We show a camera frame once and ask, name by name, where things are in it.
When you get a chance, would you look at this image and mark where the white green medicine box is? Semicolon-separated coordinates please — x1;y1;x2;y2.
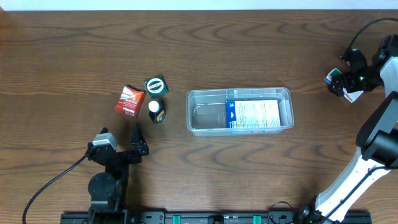
325;68;364;103

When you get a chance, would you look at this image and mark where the red Panadol box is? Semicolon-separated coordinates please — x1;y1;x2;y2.
114;86;146;117

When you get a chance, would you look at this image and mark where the green round-label box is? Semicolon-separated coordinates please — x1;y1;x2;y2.
144;75;169;98

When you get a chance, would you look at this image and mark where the clear plastic container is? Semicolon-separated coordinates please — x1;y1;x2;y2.
187;87;294;136

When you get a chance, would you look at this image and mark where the blue fever patch box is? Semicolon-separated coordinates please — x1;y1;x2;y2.
226;100;280;129

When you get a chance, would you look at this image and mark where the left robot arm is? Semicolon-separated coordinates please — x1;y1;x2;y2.
86;124;149;212

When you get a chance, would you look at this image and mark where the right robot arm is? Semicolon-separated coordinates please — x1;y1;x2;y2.
293;35;397;223

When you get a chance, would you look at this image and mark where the dark bottle white cap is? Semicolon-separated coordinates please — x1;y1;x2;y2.
148;100;165;123

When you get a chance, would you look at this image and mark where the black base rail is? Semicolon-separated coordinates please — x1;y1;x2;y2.
60;208;373;224

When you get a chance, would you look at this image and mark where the right black cable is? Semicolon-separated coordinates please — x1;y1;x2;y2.
339;17;398;62

